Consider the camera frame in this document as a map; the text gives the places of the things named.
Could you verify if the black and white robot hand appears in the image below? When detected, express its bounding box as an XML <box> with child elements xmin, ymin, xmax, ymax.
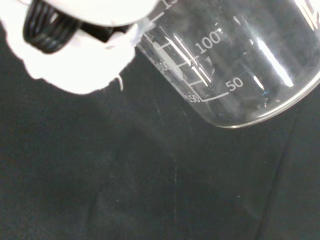
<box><xmin>0</xmin><ymin>0</ymin><xmax>161</xmax><ymax>96</ymax></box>

